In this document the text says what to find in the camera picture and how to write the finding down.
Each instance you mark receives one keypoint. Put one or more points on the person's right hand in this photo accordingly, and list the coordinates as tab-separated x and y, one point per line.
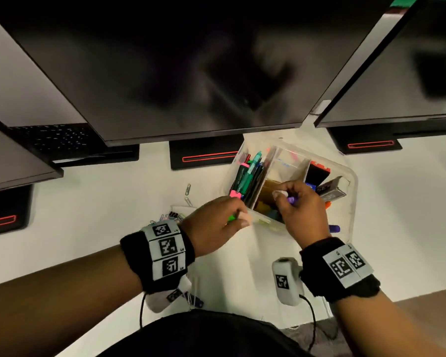
304	219

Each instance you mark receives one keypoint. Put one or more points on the person's left hand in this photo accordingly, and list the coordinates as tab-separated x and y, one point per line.
212	226

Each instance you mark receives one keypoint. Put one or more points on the green stamp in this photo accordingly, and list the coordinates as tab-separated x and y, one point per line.
232	219

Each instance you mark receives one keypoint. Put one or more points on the purple stamp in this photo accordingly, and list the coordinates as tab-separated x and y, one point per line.
293	200

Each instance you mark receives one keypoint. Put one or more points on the yellow stamp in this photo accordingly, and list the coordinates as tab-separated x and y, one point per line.
274	214

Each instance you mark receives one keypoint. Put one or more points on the purple ink bottle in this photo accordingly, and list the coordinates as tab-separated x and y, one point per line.
334	229

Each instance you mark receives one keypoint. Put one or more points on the pile of coloured paper clips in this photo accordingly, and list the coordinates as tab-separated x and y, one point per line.
176	216

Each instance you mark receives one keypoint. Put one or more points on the long black staple box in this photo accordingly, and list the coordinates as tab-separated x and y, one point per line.
332	188

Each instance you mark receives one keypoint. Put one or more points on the clear plastic storage box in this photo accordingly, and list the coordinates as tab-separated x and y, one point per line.
347	215

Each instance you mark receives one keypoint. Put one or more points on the black stapler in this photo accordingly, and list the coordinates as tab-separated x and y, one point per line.
316	172

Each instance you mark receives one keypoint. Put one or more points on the bundle of pens and markers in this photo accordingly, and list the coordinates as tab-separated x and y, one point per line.
249	178

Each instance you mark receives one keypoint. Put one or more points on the purple plastic clip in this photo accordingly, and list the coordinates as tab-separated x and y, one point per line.
194	300

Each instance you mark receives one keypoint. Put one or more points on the person's left forearm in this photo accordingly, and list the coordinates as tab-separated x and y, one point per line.
59	304

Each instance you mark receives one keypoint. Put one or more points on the person's black clothing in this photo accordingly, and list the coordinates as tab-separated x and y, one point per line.
208	336

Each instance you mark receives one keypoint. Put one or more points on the white desk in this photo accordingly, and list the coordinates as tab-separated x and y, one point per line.
96	204

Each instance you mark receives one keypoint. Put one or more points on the small clear plastic case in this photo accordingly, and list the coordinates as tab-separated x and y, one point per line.
184	210

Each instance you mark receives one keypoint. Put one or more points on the black marker wristband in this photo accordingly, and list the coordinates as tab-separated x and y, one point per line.
156	256
338	271

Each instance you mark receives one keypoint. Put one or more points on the black keyboard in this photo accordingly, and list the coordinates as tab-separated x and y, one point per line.
104	156
55	137

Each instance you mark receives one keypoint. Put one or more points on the black computer monitor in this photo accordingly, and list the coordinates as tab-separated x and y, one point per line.
171	63
394	81
11	163

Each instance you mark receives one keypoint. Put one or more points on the green backdrop cloth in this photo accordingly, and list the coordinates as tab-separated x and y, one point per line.
403	1

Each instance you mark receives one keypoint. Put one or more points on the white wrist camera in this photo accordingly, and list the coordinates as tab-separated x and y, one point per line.
163	299
286	282

